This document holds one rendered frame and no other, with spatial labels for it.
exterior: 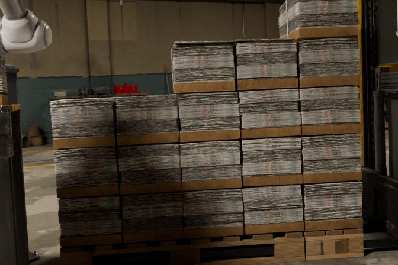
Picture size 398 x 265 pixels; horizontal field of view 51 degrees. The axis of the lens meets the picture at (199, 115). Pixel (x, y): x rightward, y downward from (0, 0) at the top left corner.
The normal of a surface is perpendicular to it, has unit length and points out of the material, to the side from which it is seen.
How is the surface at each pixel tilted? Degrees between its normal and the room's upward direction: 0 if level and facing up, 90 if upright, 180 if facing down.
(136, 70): 90
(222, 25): 90
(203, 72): 90
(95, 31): 90
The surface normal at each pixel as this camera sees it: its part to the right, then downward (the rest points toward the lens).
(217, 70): 0.07, 0.05
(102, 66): 0.35, 0.04
